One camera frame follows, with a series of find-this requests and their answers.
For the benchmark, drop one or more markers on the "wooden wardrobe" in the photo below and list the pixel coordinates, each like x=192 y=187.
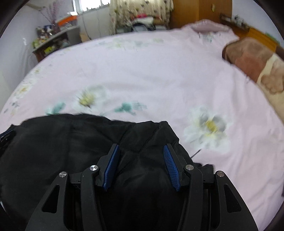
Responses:
x=191 y=11

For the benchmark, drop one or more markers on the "brown bear print pillow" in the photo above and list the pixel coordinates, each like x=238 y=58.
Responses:
x=261 y=65

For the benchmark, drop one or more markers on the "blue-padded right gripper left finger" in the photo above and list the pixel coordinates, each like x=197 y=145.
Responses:
x=95 y=178

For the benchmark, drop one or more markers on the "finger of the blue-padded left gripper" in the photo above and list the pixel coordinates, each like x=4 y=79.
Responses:
x=7 y=136

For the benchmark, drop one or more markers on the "wooden shelf with clutter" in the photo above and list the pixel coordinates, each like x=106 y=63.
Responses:
x=65 y=38

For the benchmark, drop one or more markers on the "wooden headboard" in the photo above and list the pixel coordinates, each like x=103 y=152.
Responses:
x=247 y=31

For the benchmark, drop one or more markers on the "pink floral bed sheet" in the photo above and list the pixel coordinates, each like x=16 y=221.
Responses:
x=179 y=76

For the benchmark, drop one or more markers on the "heart pattern curtain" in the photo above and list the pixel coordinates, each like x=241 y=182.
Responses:
x=123 y=12

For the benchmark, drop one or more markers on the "orange storage box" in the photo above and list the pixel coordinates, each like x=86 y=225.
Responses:
x=66 y=19

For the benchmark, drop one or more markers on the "black puffer jacket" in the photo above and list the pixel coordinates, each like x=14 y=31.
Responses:
x=140 y=197

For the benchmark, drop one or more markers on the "vase with pink branches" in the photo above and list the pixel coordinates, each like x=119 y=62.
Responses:
x=51 y=12

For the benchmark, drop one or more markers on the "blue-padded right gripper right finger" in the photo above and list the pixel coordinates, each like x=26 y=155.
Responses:
x=189 y=179

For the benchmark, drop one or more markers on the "pile of clothes by window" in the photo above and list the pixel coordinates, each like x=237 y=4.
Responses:
x=141 y=23

